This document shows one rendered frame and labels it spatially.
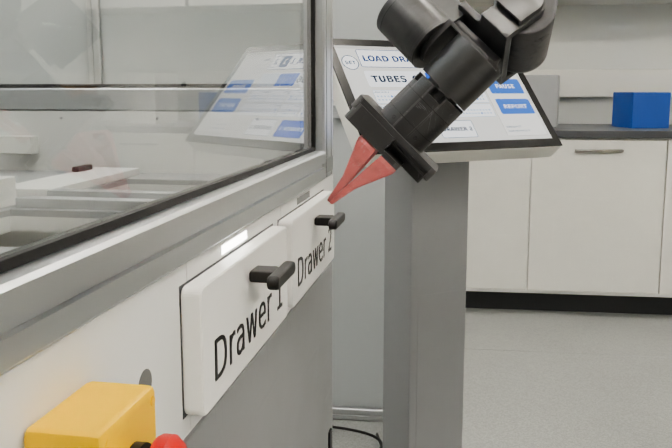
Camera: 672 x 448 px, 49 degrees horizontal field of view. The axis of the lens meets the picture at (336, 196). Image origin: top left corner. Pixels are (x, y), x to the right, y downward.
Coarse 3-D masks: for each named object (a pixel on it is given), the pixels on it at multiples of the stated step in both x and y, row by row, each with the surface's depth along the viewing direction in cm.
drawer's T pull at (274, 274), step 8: (288, 264) 75; (256, 272) 73; (264, 272) 73; (272, 272) 73; (280, 272) 72; (288, 272) 74; (256, 280) 73; (264, 280) 73; (272, 280) 70; (280, 280) 71; (272, 288) 70
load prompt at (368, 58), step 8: (360, 56) 162; (368, 56) 163; (376, 56) 164; (384, 56) 165; (392, 56) 166; (400, 56) 167; (368, 64) 162; (376, 64) 163; (384, 64) 164; (392, 64) 165; (400, 64) 166; (408, 64) 167
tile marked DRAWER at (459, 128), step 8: (456, 120) 162; (464, 120) 163; (448, 128) 160; (456, 128) 161; (464, 128) 162; (472, 128) 162; (448, 136) 158; (456, 136) 159; (464, 136) 160; (472, 136) 161
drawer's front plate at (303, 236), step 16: (304, 208) 100; (320, 208) 108; (288, 224) 91; (304, 224) 97; (288, 240) 91; (304, 240) 98; (320, 240) 108; (288, 256) 91; (304, 256) 98; (320, 256) 109; (304, 272) 98; (320, 272) 109; (288, 288) 92; (304, 288) 98; (288, 304) 92
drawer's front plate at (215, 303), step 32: (256, 256) 75; (192, 288) 60; (224, 288) 66; (256, 288) 76; (192, 320) 60; (224, 320) 66; (192, 352) 61; (224, 352) 66; (256, 352) 76; (192, 384) 61; (224, 384) 66
